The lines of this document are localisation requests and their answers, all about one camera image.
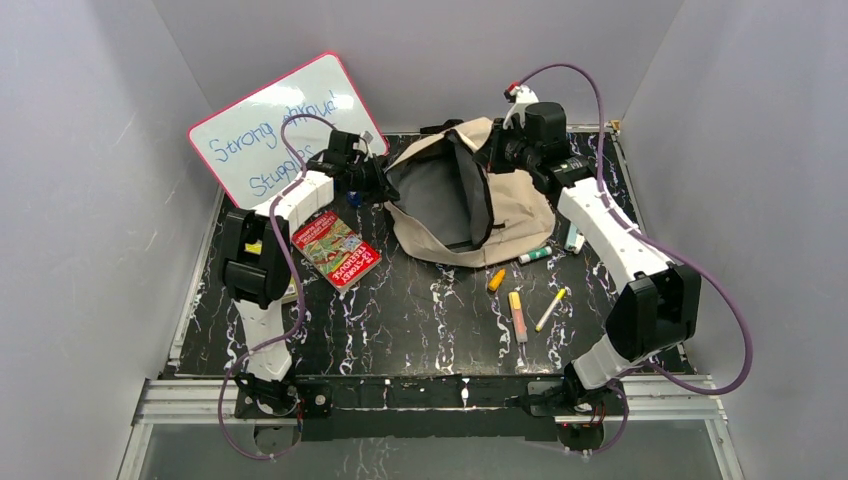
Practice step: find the yellow pink highlighter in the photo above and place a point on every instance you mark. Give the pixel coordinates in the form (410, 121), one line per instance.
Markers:
(517, 316)

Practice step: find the yellow white pen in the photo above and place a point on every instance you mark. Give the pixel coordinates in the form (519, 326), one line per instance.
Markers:
(550, 310)

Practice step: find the aluminium rail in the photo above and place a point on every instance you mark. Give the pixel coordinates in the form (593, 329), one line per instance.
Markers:
(185, 402)

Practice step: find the green white glue stick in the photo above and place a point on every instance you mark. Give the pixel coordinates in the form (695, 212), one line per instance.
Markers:
(535, 255)

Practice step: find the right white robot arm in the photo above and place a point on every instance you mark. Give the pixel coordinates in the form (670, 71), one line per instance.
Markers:
(656, 297)

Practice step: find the orange highlighter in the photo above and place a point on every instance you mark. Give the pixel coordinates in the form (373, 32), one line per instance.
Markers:
(496, 281)

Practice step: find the red treehouse book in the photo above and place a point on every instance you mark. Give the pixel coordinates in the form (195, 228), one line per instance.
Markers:
(336, 251)

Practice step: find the light blue eraser box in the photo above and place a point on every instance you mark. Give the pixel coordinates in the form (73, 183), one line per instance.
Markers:
(575, 240)

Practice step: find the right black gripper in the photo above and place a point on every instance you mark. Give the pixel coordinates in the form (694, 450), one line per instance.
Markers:
(489, 153)

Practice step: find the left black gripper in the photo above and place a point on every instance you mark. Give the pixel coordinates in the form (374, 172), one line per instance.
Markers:
(374, 177)

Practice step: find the green book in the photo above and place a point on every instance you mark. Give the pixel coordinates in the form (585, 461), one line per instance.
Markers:
(290, 294)

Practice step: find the pink framed whiteboard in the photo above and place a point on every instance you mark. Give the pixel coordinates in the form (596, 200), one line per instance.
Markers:
(253, 147)

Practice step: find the black base frame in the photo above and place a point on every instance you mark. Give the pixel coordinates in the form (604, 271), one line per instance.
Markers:
(536, 408)

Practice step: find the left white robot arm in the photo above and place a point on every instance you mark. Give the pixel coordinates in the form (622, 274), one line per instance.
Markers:
(256, 264)

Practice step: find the beige backpack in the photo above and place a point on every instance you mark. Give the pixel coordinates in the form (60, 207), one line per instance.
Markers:
(452, 211)

